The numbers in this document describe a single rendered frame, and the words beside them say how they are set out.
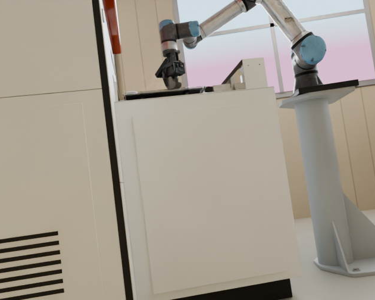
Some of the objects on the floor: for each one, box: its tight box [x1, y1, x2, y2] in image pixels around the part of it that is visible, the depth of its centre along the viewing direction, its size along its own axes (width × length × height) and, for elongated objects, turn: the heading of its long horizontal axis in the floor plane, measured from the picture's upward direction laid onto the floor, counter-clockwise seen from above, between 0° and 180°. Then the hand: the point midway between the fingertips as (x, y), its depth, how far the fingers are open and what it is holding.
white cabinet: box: [114, 88, 302, 300], centre depth 183 cm, size 64×96×82 cm
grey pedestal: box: [278, 86, 375, 277], centre depth 177 cm, size 51×44×82 cm
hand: (172, 94), depth 175 cm, fingers closed
